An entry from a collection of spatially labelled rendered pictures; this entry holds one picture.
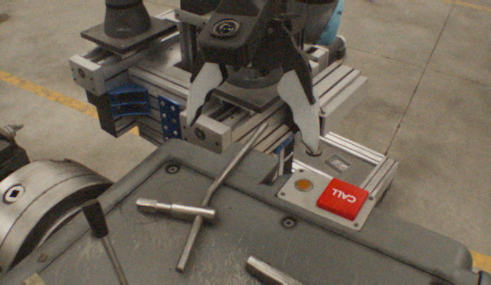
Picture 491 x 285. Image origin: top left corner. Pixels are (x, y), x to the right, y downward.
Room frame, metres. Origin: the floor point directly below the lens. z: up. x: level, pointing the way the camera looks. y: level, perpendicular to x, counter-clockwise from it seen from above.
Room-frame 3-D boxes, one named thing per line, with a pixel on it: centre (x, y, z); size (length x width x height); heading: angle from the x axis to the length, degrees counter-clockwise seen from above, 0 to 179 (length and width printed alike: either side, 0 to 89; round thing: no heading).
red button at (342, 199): (0.44, -0.14, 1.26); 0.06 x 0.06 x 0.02; 58
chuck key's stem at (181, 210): (0.42, 0.10, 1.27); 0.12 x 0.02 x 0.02; 79
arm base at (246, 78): (0.98, -0.01, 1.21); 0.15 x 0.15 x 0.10
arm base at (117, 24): (1.29, 0.38, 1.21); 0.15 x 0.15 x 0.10
